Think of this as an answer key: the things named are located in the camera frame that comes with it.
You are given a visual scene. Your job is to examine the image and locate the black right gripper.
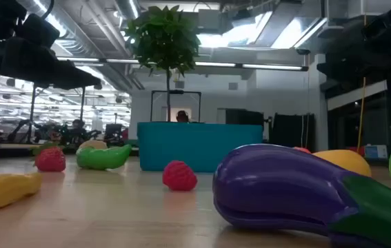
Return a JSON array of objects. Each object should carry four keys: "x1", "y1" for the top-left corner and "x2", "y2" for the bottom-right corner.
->
[{"x1": 317, "y1": 10, "x2": 391, "y2": 91}]

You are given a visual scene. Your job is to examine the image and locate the yellow toy banana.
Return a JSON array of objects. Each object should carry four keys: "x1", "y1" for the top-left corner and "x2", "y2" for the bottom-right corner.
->
[{"x1": 312, "y1": 149, "x2": 372, "y2": 178}]

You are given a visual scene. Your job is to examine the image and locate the beige toy potato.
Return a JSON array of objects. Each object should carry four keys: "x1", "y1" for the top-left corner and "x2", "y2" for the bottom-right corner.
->
[{"x1": 78, "y1": 139, "x2": 108, "y2": 151}]

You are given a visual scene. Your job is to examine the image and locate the red toy strawberry green leaves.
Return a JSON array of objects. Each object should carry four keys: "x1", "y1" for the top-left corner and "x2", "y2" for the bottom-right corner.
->
[{"x1": 31, "y1": 141, "x2": 67, "y2": 173}]

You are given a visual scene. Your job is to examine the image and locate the green toy pea pod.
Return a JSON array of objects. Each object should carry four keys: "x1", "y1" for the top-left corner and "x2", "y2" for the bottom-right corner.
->
[{"x1": 75, "y1": 144, "x2": 133, "y2": 171}]

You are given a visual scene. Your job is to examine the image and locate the purple toy eggplant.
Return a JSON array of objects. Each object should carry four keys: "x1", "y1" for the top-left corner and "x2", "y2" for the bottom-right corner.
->
[{"x1": 212, "y1": 143, "x2": 391, "y2": 248}]

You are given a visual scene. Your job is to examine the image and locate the teal plastic tupperware container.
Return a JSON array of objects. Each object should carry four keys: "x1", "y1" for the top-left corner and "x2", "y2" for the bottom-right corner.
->
[{"x1": 137, "y1": 121, "x2": 264, "y2": 173}]

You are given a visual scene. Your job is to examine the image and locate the red toy raspberry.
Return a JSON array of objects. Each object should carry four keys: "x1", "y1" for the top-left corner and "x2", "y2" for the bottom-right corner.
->
[{"x1": 162, "y1": 160, "x2": 199, "y2": 192}]

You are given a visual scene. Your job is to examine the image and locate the linear ceiling light fixture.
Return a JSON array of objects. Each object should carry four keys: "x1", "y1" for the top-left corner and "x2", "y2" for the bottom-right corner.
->
[
  {"x1": 194, "y1": 61, "x2": 309, "y2": 72},
  {"x1": 56, "y1": 56, "x2": 140, "y2": 65}
]

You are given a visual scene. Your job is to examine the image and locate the black curtain panel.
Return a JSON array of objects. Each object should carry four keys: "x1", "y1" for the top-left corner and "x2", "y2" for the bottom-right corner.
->
[{"x1": 271, "y1": 112, "x2": 316, "y2": 152}]

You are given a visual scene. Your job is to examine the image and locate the person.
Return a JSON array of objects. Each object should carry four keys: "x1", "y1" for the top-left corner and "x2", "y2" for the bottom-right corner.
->
[
  {"x1": 175, "y1": 110, "x2": 190, "y2": 123},
  {"x1": 70, "y1": 118, "x2": 86, "y2": 138}
]

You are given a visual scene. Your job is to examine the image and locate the blue and white box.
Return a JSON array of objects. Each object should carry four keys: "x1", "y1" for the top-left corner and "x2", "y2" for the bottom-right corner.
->
[{"x1": 363, "y1": 144, "x2": 388, "y2": 160}]

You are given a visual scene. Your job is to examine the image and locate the potted green artificial plant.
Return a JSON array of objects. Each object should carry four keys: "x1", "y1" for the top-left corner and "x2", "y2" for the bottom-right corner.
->
[{"x1": 123, "y1": 3, "x2": 202, "y2": 123}]

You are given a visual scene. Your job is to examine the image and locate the small yellow toy chili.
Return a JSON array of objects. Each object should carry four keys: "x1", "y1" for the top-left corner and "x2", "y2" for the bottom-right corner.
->
[{"x1": 0, "y1": 172, "x2": 43, "y2": 209}]

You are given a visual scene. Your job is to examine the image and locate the yellow hanging cable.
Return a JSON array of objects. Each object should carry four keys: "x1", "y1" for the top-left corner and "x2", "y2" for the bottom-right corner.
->
[{"x1": 356, "y1": 77, "x2": 367, "y2": 154}]

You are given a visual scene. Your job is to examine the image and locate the black background gantry frame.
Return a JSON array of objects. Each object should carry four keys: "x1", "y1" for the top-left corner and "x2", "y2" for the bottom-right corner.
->
[
  {"x1": 28, "y1": 84, "x2": 86, "y2": 144},
  {"x1": 150, "y1": 90, "x2": 202, "y2": 124}
]

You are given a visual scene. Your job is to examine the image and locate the dark wall panel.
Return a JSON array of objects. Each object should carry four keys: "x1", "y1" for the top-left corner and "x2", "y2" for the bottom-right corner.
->
[{"x1": 225, "y1": 108, "x2": 265, "y2": 127}]

